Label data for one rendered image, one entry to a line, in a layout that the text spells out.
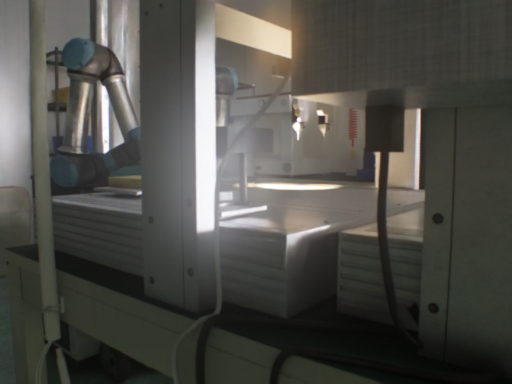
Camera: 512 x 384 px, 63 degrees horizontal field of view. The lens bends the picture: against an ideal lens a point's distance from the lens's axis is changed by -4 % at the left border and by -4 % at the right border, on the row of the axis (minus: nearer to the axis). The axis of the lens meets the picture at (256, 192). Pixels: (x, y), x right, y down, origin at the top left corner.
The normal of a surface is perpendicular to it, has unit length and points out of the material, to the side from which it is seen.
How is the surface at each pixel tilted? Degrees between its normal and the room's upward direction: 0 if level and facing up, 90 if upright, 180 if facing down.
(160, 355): 90
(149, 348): 90
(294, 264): 90
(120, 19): 90
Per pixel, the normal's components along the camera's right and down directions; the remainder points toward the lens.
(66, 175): -0.32, 0.21
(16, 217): 0.77, 0.11
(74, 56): -0.26, -0.04
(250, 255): -0.63, 0.07
